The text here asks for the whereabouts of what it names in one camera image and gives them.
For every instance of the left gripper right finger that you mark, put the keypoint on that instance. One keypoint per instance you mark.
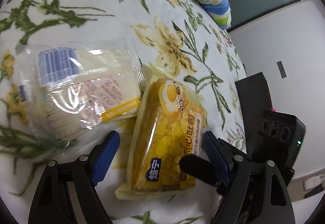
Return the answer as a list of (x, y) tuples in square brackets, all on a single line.
[(219, 157)]

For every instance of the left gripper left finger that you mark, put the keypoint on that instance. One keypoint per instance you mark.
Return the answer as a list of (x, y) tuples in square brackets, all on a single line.
[(101, 157)]

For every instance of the yellow toast bread packet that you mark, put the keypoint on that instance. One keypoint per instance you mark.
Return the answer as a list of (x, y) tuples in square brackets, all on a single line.
[(169, 125)]

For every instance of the white bread clear packet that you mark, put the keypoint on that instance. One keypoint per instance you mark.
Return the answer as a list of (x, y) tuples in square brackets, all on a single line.
[(78, 90)]

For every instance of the black storage box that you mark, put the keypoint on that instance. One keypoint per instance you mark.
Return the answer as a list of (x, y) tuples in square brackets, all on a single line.
[(254, 97)]

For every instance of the floral white blanket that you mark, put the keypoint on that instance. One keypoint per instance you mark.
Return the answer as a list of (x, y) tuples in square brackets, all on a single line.
[(177, 35)]

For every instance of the grey wall switch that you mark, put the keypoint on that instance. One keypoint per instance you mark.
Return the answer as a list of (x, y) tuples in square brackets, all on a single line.
[(281, 69)]

